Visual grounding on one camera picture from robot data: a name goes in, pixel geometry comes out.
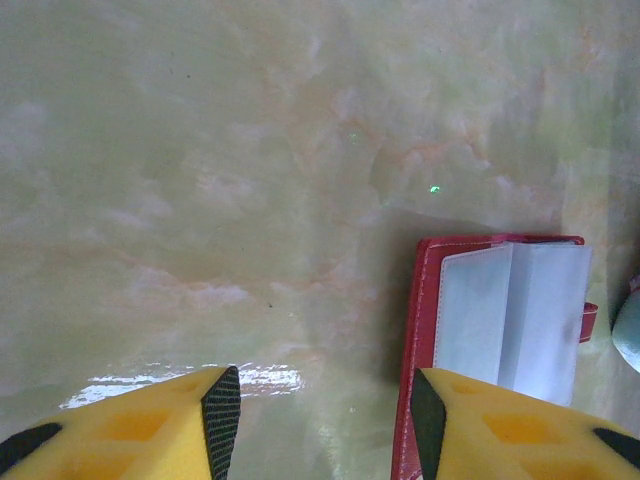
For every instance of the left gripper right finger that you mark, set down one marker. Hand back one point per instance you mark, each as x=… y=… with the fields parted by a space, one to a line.
x=525 y=440

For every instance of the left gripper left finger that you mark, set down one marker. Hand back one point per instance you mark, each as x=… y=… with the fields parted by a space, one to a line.
x=125 y=440

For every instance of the red leather card holder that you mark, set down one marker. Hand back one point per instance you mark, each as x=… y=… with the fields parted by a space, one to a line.
x=425 y=300

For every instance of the pink plush pig striped shirt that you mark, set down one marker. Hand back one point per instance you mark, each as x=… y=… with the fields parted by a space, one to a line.
x=630 y=335

